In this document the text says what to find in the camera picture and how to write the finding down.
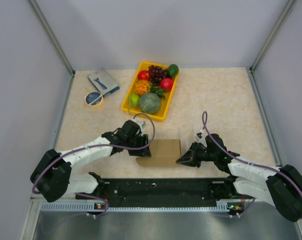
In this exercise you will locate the blue razor package box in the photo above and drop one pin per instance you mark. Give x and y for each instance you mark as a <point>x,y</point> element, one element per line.
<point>103,82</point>

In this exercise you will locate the beige masking tape roll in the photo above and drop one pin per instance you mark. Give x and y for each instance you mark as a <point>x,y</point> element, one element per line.
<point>94,100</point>

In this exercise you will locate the green round melon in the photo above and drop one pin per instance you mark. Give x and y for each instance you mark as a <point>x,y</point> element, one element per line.
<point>149,103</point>

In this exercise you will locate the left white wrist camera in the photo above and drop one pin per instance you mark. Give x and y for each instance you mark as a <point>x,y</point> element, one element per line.
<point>141,124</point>

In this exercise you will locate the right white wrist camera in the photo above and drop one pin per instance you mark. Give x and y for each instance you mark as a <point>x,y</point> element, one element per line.
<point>200,138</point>

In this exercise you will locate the aluminium front rail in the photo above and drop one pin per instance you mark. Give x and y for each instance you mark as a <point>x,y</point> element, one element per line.
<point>94,204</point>

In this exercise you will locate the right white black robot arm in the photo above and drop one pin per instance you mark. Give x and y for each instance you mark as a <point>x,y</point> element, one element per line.
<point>266,180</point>

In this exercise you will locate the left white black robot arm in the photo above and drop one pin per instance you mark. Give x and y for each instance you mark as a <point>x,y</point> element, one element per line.
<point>55,176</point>

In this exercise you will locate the right aluminium frame post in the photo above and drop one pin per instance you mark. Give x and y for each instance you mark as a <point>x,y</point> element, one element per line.
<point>273,34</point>

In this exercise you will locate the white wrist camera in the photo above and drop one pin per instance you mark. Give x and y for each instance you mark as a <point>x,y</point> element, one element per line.
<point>141,124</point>
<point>200,138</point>

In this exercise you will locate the orange pineapple with leaves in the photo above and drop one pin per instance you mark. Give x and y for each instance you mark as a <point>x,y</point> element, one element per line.
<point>142,87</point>

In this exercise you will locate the yellow plastic tray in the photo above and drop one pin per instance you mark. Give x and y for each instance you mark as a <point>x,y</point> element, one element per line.
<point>165,103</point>

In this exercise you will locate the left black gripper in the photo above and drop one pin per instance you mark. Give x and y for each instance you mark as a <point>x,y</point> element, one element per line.
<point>145,152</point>

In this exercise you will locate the red pomegranate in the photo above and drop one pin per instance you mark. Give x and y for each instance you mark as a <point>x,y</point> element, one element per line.
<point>166,84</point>

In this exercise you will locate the dark purple grape bunch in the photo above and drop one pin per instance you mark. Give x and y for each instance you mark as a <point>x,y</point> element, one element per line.
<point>156,74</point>

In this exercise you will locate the small green lime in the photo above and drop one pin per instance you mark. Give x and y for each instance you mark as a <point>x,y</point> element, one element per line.
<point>134,99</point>

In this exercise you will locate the red apple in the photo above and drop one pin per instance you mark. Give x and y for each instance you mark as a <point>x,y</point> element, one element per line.
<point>144,75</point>

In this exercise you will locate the green avocado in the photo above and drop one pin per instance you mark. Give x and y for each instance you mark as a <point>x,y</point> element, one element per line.
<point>173,70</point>

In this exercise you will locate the aluminium frame post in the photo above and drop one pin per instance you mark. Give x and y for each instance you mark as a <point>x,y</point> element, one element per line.
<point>273,34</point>
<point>51,35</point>

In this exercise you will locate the left aluminium frame post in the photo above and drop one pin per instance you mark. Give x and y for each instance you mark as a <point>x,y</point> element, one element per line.
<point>51,35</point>

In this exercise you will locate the brown cardboard box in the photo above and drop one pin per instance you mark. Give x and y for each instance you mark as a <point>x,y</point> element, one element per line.
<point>165,153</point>

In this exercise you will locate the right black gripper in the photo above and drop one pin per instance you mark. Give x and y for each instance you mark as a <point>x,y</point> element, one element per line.
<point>190,158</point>

